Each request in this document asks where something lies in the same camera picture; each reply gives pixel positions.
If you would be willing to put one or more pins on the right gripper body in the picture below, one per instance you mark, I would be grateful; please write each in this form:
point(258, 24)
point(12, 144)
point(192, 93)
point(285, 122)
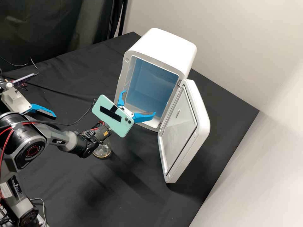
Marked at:
point(128, 112)

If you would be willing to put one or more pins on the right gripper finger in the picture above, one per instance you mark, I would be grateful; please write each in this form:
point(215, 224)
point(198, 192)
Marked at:
point(120, 100)
point(143, 117)

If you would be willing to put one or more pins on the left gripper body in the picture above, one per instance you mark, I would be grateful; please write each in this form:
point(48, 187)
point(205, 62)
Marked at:
point(15, 101)

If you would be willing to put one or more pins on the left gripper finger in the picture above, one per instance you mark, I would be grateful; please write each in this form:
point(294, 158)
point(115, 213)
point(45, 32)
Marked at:
point(45, 110)

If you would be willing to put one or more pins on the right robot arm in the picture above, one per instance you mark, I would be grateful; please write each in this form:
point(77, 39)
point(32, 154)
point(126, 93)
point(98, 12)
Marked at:
point(59, 138)

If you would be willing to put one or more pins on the incubator door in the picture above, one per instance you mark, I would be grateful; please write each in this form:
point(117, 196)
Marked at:
point(184, 132)

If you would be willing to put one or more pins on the clear flask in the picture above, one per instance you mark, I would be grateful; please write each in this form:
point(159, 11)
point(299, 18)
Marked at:
point(102, 151)

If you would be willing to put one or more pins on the white incubator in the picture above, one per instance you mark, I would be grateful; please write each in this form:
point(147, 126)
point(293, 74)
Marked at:
point(163, 54)

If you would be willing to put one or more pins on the right wrist camera phone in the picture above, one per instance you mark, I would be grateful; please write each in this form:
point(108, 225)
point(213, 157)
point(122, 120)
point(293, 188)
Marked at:
point(109, 114)

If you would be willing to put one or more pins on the wrist camera phone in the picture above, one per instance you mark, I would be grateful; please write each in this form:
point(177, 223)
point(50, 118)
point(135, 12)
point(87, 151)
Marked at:
point(26, 77)
point(109, 114)

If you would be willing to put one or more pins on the left wrist camera phone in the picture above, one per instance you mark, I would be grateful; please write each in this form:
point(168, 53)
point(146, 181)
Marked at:
point(26, 77)

